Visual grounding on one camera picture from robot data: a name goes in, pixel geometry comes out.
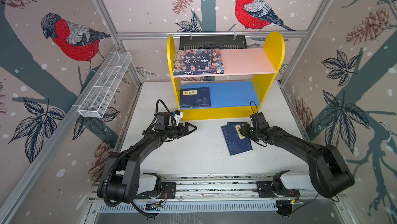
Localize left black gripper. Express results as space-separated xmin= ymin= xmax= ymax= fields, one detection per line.
xmin=165 ymin=122 xmax=196 ymax=138

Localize navy blue book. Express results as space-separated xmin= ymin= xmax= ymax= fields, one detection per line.
xmin=180 ymin=87 xmax=212 ymax=108
xmin=221 ymin=124 xmax=252 ymax=156
xmin=227 ymin=122 xmax=247 ymax=125

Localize illustrated colourful cover book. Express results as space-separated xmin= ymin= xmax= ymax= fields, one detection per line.
xmin=172 ymin=49 xmax=224 ymax=76

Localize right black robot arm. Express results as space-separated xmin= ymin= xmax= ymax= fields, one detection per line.
xmin=239 ymin=112 xmax=355 ymax=199

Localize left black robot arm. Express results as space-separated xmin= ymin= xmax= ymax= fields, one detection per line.
xmin=97 ymin=112 xmax=197 ymax=207

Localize yellow shelf with coloured boards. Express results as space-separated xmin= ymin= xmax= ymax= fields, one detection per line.
xmin=167 ymin=32 xmax=285 ymax=121

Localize small green circuit board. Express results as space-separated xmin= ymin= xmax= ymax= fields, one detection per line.
xmin=145 ymin=202 xmax=163 ymax=213

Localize black slotted vent panel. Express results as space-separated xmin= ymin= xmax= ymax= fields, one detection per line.
xmin=179 ymin=35 xmax=247 ymax=50

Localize black round connector underneath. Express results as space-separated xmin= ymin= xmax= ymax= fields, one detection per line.
xmin=276 ymin=200 xmax=293 ymax=217

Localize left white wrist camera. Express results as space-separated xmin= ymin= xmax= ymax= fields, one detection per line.
xmin=173 ymin=110 xmax=184 ymax=126

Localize left black corrugated cable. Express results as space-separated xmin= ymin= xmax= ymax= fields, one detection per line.
xmin=102 ymin=99 xmax=177 ymax=218

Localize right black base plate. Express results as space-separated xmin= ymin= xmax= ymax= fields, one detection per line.
xmin=256 ymin=181 xmax=300 ymax=198

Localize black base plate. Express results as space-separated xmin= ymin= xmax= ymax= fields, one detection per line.
xmin=256 ymin=181 xmax=300 ymax=198
xmin=155 ymin=182 xmax=176 ymax=200

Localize aluminium mounting rail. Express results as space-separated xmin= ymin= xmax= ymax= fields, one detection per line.
xmin=89 ymin=174 xmax=346 ymax=200

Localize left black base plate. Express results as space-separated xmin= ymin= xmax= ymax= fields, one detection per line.
xmin=155 ymin=182 xmax=176 ymax=200

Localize white wire mesh basket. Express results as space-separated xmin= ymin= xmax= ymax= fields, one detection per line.
xmin=78 ymin=51 xmax=132 ymax=118

